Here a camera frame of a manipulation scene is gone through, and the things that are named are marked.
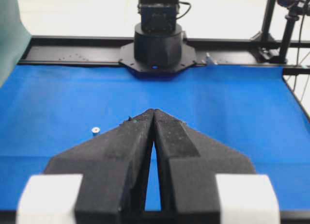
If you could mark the small silver metal shaft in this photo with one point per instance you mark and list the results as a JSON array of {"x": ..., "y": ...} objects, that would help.
[{"x": 95, "y": 131}]

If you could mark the teal backdrop curtain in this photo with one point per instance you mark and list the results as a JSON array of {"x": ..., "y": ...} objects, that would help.
[{"x": 14, "y": 37}]

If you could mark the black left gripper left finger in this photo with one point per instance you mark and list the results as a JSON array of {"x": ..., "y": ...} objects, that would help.
[{"x": 115, "y": 168}]

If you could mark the black aluminium frame rail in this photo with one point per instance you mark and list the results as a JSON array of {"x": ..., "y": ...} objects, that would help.
[{"x": 118, "y": 51}]

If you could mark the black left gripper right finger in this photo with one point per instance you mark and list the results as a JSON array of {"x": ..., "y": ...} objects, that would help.
[{"x": 188, "y": 162}]

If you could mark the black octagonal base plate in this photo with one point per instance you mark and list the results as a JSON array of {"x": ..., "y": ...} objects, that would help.
[{"x": 156, "y": 64}]

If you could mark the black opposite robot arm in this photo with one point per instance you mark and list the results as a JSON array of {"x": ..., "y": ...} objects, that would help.
[{"x": 152, "y": 168}]

